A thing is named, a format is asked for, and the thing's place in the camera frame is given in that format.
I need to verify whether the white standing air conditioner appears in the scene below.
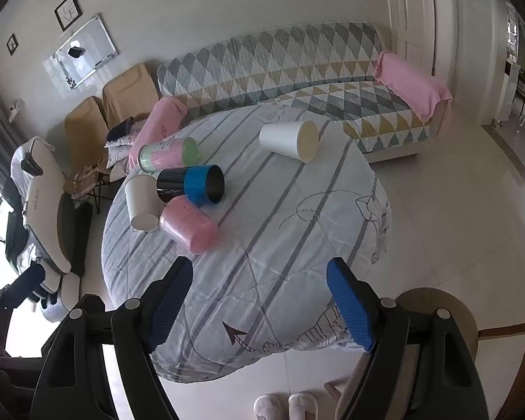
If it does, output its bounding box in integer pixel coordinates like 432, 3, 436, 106
498, 62, 519, 121

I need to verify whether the dark cloth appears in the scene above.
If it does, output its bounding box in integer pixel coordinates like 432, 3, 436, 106
106, 117, 135, 141

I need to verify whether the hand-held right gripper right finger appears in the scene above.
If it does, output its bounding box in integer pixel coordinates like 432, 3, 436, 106
326, 257, 491, 420

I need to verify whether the small white cup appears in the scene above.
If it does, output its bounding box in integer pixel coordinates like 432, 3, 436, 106
125, 174, 160, 232

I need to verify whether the pink towel on sofa arm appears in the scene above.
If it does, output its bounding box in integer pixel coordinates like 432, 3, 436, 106
373, 51, 452, 123

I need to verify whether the sofa with triangle-patterned cover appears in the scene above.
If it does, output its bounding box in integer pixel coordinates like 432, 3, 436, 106
157, 21, 452, 163

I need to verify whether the white massage chair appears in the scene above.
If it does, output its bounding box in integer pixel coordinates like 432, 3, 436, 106
0, 136, 93, 322

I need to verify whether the beige chair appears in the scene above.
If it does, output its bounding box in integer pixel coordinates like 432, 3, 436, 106
102, 64, 160, 128
64, 96, 110, 171

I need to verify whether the large white cup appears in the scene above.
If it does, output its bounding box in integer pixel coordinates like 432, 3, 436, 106
259, 120, 319, 163

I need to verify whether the striped quilt on round table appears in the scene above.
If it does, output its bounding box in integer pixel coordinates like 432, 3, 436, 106
102, 106, 393, 384

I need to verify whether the white door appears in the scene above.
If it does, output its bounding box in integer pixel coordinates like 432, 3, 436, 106
383, 0, 458, 92

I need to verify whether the folding stool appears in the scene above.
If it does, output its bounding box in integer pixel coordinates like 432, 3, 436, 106
63, 160, 114, 215

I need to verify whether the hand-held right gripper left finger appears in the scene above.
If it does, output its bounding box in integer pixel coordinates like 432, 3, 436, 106
28, 256, 194, 420

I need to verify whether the pink pillow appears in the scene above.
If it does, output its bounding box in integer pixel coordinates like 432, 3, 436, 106
127, 97, 188, 167

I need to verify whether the black and blue cup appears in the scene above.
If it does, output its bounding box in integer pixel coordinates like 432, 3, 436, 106
156, 165, 225, 206

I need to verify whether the floral pillow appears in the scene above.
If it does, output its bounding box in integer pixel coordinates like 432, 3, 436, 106
104, 133, 137, 169

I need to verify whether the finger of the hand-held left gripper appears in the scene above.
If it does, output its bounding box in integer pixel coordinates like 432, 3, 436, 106
9, 266, 48, 306

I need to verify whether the pink and green cup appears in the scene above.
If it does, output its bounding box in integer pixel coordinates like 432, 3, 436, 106
137, 137, 201, 172

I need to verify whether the whiteboard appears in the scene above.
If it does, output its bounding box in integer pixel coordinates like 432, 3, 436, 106
53, 14, 118, 89

